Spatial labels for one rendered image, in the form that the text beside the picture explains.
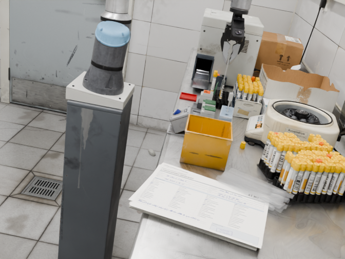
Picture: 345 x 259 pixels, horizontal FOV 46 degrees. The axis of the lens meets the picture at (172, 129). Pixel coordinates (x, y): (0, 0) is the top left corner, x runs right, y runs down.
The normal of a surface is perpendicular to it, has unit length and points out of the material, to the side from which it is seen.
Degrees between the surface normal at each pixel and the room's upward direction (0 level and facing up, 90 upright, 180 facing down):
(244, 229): 0
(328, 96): 91
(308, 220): 0
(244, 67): 90
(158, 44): 90
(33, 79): 90
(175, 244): 0
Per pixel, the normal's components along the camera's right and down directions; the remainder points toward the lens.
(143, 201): 0.15, -0.90
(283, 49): -0.20, 0.33
